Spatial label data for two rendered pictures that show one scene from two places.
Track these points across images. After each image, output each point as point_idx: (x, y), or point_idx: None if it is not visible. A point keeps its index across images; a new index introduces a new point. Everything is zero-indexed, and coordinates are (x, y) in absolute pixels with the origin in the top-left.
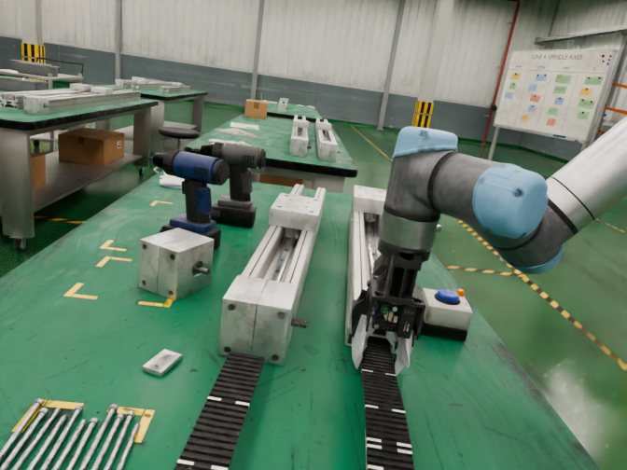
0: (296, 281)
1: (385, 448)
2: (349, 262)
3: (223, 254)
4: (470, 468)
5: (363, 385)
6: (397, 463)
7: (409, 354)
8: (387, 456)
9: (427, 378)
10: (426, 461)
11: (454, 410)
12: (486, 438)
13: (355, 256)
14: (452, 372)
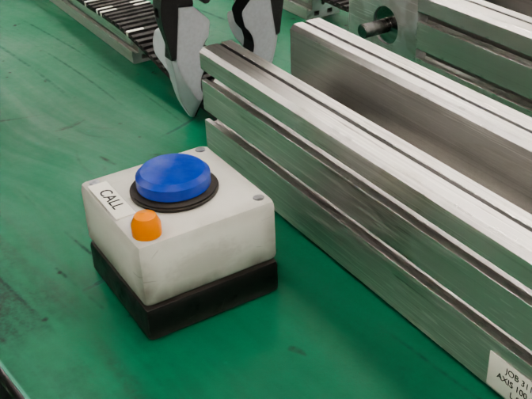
0: (455, 1)
1: (125, 3)
2: None
3: None
4: (31, 75)
5: (205, 45)
6: (107, 1)
7: (157, 28)
8: (119, 1)
9: (137, 141)
10: (85, 62)
11: (70, 118)
12: (13, 108)
13: (525, 117)
14: (96, 173)
